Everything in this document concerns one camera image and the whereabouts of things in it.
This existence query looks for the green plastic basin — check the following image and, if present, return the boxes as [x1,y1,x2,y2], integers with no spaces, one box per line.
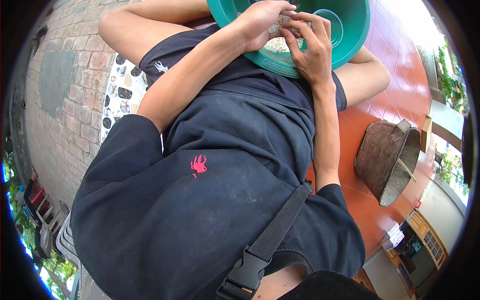
[206,0,371,79]

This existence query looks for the person's body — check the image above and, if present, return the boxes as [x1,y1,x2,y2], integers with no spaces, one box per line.
[69,23,380,300]

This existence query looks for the pile of pale grain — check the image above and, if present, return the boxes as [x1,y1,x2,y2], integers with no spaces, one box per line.
[237,12,305,53]

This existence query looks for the small green plastic cup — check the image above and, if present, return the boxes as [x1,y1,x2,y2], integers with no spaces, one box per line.
[311,8,344,49]

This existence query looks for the wooden cabinet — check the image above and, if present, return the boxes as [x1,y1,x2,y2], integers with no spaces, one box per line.
[383,210,449,299]

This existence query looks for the wooden stick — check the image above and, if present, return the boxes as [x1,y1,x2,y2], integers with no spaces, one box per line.
[397,158,418,184]

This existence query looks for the blackened metal pot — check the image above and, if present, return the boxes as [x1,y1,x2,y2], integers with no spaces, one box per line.
[353,119,422,207]

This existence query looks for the person's right fingers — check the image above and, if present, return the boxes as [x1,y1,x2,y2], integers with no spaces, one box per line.
[286,11,333,41]

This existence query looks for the stack of plastic chairs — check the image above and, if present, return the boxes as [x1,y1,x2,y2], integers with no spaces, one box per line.
[22,167,82,300]

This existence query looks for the person's legs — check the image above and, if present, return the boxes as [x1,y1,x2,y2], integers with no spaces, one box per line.
[98,0,391,113]

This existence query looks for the person's right hand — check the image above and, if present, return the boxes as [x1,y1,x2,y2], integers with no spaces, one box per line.
[280,11,335,86]

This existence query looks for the white pebble pattern mat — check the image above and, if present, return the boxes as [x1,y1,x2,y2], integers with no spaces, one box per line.
[100,53,149,145]

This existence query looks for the person's right thumb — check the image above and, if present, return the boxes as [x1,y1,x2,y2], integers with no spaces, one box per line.
[280,28,305,57]

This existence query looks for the green climbing plants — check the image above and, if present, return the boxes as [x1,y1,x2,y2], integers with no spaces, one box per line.
[437,39,470,113]

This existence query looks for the stack of white papers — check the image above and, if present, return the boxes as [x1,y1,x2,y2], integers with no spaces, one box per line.
[381,223,406,251]

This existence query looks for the person's left hand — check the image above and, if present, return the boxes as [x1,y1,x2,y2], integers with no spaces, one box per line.
[239,0,298,54]

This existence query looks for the person's left fingers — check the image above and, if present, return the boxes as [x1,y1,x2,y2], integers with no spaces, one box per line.
[262,0,298,20]

